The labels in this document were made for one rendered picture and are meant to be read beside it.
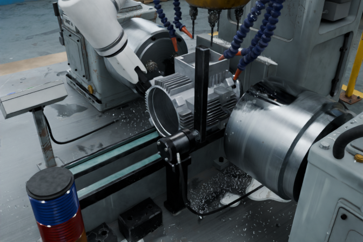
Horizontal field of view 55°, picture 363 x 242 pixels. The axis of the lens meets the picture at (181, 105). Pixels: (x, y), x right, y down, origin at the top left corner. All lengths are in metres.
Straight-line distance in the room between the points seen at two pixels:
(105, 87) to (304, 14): 0.76
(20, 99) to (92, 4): 0.37
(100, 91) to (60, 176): 0.90
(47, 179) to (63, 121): 0.91
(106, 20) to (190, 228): 0.56
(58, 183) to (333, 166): 0.44
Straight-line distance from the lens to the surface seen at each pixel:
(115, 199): 0.94
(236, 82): 1.05
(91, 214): 0.92
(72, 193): 0.50
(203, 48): 0.77
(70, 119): 1.40
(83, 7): 0.78
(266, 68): 0.98
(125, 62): 0.85
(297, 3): 1.04
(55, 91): 1.04
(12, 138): 1.38
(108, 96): 1.39
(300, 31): 1.04
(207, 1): 0.88
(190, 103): 0.91
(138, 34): 1.15
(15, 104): 1.02
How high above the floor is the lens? 1.54
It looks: 31 degrees down
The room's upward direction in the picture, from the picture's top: straight up
